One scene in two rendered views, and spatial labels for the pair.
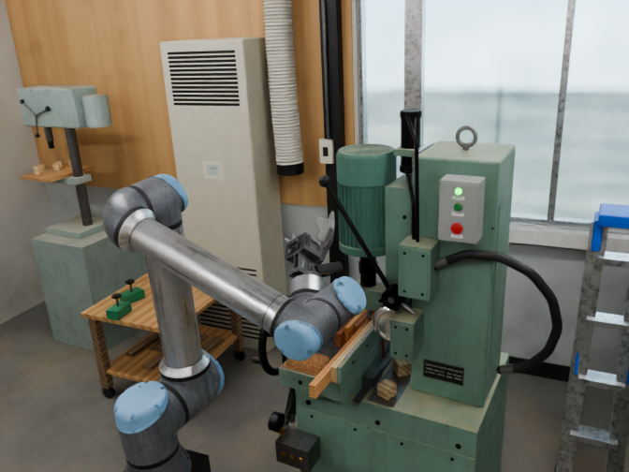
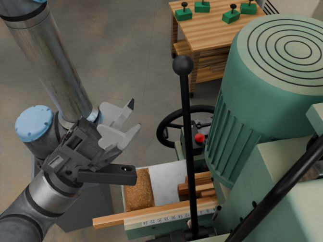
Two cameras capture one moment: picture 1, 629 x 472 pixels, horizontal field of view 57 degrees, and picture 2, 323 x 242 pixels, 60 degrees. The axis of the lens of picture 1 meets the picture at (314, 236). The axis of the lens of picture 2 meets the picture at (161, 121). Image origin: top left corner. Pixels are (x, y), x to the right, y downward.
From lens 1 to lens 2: 1.37 m
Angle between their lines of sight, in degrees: 51
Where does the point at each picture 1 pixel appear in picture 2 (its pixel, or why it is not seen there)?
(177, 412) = (52, 142)
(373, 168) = (256, 103)
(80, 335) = not seen: hidden behind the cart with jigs
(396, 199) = (257, 176)
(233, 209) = not seen: outside the picture
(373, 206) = (238, 143)
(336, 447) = not seen: hidden behind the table
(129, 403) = (25, 118)
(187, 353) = (65, 114)
